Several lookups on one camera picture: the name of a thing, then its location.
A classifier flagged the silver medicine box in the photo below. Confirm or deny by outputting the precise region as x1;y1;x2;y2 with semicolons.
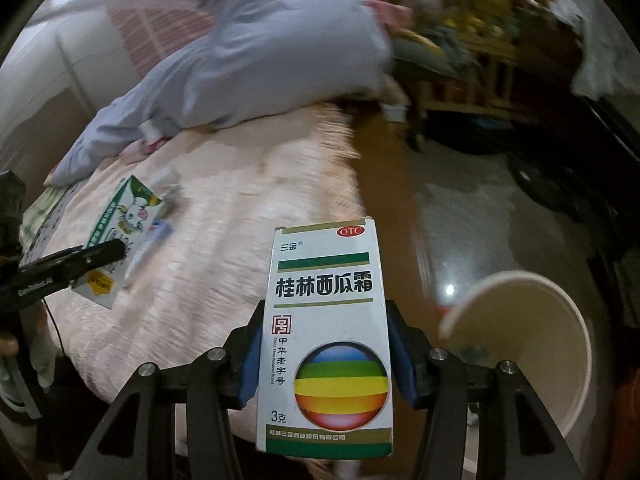
122;220;172;288

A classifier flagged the white green medicine box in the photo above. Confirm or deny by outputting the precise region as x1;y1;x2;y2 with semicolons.
256;218;394;460

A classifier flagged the left hand white glove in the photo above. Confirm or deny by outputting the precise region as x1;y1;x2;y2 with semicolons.
0;303;64;428

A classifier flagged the beige waste bin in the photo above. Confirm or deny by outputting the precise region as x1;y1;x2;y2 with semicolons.
438;271;592;436

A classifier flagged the pink rolled case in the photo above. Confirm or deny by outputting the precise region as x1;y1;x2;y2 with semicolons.
118;139;166;166

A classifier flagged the pink quilted bedspread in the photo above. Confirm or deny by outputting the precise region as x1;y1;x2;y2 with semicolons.
46;104;363;401

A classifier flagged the small white pink bottle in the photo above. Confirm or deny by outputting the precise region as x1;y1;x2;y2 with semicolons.
139;120;166;154

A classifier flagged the white mosquito net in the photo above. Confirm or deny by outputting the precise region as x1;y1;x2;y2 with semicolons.
28;0;219;76

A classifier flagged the grey-blue duvet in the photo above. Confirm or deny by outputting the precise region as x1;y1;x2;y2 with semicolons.
46;0;392;188

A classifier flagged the white plastic bag pile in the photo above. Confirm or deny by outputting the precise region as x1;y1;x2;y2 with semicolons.
550;0;639;101

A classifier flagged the wooden baby crib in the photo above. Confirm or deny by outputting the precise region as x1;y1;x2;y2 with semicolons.
404;0;552;120

